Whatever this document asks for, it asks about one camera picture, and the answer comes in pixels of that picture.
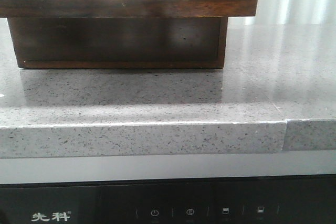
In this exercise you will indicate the wooden drawer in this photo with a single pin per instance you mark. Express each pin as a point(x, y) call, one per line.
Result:
point(115, 40)
point(127, 8)

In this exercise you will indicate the black built-in appliance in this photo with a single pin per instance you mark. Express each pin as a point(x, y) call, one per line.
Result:
point(277, 199)

